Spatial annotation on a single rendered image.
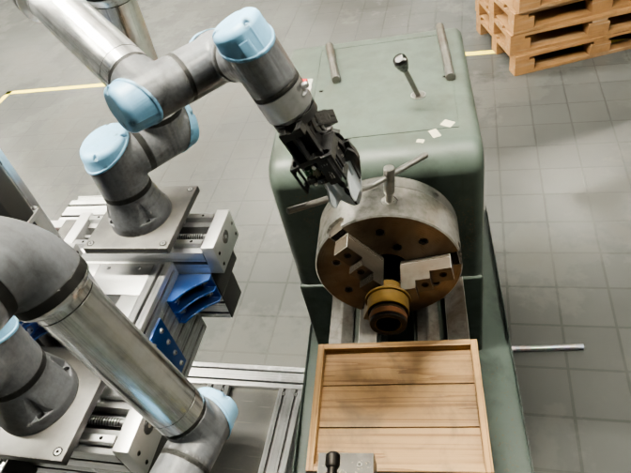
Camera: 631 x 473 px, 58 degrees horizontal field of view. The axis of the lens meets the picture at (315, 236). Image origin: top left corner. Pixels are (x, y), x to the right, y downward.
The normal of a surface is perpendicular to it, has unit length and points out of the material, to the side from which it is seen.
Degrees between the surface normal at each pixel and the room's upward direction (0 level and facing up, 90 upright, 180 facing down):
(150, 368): 73
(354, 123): 0
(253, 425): 0
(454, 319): 0
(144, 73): 21
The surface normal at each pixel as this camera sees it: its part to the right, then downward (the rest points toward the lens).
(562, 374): -0.18, -0.71
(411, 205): 0.22, -0.68
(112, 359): 0.43, 0.36
